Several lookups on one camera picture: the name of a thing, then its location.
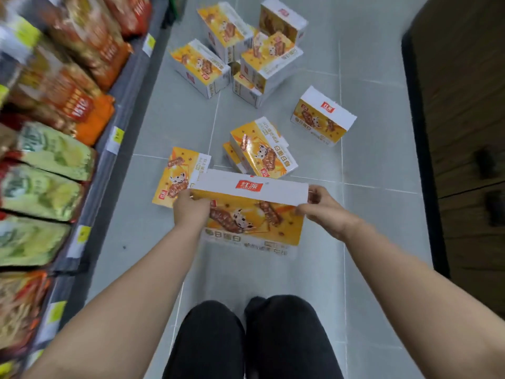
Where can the person's left hand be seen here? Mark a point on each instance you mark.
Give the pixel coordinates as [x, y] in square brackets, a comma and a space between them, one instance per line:
[188, 213]

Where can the person's right hand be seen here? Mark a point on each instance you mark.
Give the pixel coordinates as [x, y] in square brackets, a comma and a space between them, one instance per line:
[329, 217]

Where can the person's left thumb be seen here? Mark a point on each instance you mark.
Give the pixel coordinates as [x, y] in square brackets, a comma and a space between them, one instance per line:
[202, 208]

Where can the person's right thumb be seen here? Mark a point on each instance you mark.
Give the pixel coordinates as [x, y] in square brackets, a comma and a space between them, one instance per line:
[309, 209]

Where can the yellow white snack carton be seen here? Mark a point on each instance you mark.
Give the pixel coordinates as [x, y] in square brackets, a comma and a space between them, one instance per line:
[252, 217]

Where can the person's right forearm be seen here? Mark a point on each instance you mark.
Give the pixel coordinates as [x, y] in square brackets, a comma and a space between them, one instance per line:
[406, 296]

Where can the person's left forearm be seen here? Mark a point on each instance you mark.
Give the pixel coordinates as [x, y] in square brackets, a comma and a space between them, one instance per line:
[130, 303]

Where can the yellow white price tag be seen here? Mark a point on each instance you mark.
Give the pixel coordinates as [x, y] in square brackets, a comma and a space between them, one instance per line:
[148, 45]
[115, 140]
[52, 321]
[80, 241]
[32, 358]

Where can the person's right leg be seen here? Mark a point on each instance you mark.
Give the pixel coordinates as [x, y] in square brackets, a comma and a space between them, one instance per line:
[288, 339]

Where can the person's leg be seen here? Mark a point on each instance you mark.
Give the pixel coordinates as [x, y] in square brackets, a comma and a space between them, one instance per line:
[209, 343]
[288, 339]

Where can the person's left leg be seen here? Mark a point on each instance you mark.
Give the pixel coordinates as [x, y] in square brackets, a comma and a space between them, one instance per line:
[209, 343]

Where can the grey metal store shelf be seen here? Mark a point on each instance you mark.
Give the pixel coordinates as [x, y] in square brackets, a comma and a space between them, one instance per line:
[128, 88]

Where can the scattered yellow snack boxes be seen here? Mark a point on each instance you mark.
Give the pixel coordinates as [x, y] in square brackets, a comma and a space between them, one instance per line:
[201, 67]

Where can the green snack packet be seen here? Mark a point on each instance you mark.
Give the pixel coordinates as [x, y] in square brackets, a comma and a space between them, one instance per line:
[31, 240]
[55, 151]
[39, 192]

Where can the dark wooden cabinet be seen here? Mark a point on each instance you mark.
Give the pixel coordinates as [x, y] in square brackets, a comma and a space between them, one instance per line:
[461, 134]

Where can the yellow orange snack packet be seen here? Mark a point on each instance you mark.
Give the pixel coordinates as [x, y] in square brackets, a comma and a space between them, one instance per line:
[19, 307]

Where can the red snack packet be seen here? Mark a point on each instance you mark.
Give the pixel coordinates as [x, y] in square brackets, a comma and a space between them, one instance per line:
[130, 11]

